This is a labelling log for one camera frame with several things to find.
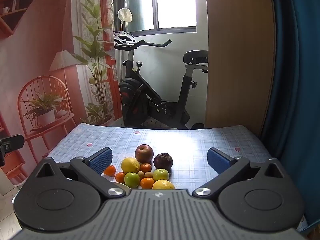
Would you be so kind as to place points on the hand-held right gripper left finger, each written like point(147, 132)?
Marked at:
point(101, 160)

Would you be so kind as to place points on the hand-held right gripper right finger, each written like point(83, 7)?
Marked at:
point(218, 160)

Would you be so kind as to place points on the orange tangerine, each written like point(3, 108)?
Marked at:
point(120, 177)
point(147, 183)
point(145, 168)
point(110, 170)

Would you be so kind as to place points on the cream round plate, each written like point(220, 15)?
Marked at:
point(123, 188)

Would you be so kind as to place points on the green apple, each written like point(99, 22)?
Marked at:
point(161, 175)
point(131, 180)

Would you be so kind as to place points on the small brown longan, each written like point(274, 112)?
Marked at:
point(148, 174)
point(141, 174)

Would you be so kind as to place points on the dark purple mangosteen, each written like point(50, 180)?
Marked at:
point(163, 162)

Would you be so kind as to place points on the yellow lemon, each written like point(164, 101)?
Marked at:
point(163, 185)
point(130, 165)

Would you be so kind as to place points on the blue plaid tablecloth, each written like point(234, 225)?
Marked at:
point(187, 140)

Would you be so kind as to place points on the red apple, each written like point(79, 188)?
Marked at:
point(144, 153)

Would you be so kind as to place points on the black exercise bike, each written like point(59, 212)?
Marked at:
point(135, 97)

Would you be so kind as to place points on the wooden cabinet panel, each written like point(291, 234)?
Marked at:
point(237, 55)

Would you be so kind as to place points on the white hanging bag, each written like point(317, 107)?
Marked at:
point(125, 15)

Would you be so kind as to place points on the window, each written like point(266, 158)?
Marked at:
point(175, 5)

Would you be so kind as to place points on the wall poster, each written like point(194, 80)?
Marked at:
point(50, 42)

